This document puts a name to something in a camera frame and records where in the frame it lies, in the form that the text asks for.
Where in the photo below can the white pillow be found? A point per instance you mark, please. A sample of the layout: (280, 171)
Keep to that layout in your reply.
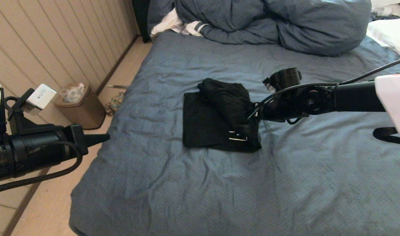
(390, 32)

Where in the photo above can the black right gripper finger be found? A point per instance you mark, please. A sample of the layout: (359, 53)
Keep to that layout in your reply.
(256, 109)
(257, 116)

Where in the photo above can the patterned crumpled cloth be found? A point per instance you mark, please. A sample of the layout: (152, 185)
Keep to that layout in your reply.
(114, 105)

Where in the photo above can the crumpled plastic bin bag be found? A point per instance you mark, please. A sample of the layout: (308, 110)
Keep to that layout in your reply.
(72, 93)

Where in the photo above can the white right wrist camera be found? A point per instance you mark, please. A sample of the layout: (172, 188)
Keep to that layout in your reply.
(269, 85)

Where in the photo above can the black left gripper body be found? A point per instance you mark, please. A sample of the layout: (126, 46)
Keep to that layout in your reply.
(39, 150)

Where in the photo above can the blue crumpled duvet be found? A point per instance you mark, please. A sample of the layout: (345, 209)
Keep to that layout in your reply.
(301, 29)

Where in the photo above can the thin stick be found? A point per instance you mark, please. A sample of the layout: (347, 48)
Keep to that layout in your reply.
(116, 86)

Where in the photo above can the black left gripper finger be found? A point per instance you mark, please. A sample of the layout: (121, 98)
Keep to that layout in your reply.
(95, 143)
(96, 137)

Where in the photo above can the white left wrist camera on bracket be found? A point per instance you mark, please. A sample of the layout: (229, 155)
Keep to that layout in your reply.
(41, 96)

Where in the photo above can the dark bedside furniture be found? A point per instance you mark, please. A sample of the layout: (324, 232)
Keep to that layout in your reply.
(141, 19)

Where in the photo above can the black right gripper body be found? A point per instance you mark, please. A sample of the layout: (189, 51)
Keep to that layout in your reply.
(285, 108)

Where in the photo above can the white striped garment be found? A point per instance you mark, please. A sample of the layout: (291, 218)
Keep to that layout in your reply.
(167, 24)

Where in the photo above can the brown trash bin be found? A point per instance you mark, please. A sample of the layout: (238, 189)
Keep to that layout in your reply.
(85, 111)

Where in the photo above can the black moon print t-shirt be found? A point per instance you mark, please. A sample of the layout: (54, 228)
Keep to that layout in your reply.
(206, 124)

